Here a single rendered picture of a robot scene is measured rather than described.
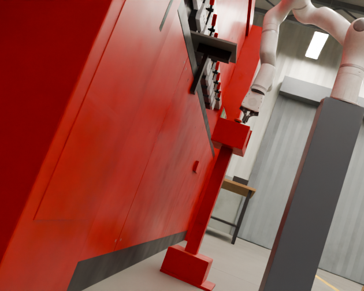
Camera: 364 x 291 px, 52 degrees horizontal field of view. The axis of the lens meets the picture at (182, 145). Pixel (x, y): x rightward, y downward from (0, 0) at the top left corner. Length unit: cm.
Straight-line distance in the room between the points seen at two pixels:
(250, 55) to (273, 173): 551
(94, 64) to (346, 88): 152
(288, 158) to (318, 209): 759
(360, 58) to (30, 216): 171
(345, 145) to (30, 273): 147
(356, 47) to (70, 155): 164
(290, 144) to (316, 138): 760
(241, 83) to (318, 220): 240
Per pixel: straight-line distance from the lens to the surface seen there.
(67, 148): 50
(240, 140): 181
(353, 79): 192
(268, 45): 210
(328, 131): 178
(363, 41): 196
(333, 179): 175
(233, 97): 385
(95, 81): 51
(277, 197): 916
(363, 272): 955
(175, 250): 180
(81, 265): 108
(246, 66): 397
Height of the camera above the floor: 33
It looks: 8 degrees up
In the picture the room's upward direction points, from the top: 20 degrees clockwise
